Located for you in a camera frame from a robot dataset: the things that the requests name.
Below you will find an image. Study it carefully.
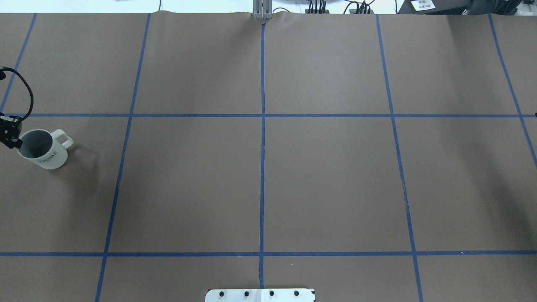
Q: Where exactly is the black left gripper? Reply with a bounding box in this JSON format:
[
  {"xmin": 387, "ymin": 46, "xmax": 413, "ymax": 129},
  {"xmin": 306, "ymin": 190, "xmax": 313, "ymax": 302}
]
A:
[{"xmin": 0, "ymin": 115, "xmax": 23, "ymax": 149}]

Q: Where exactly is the white ribbed mug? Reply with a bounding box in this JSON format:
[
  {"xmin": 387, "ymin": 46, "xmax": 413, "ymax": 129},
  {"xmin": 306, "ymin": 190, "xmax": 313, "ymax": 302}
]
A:
[{"xmin": 18, "ymin": 129, "xmax": 74, "ymax": 170}]

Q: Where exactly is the brown paper table mat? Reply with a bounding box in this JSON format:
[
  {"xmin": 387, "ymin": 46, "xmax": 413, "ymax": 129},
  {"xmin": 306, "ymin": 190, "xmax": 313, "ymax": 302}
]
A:
[{"xmin": 1, "ymin": 11, "xmax": 536, "ymax": 302}]

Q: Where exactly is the black box with label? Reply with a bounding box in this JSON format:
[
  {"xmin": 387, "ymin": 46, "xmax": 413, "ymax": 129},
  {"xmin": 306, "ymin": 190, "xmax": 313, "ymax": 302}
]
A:
[{"xmin": 398, "ymin": 0, "xmax": 525, "ymax": 16}]

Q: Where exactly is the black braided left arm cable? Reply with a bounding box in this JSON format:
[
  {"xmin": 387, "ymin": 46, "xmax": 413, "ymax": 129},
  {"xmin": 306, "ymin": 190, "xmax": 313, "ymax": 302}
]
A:
[{"xmin": 0, "ymin": 66, "xmax": 34, "ymax": 122}]

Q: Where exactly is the white metal base plate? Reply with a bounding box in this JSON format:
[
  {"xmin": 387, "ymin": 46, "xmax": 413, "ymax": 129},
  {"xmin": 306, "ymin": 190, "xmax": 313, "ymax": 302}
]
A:
[{"xmin": 205, "ymin": 288, "xmax": 316, "ymax": 302}]

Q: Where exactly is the aluminium frame post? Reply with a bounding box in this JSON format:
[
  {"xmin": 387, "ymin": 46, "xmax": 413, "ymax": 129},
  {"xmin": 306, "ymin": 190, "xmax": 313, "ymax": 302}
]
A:
[{"xmin": 252, "ymin": 0, "xmax": 274, "ymax": 20}]

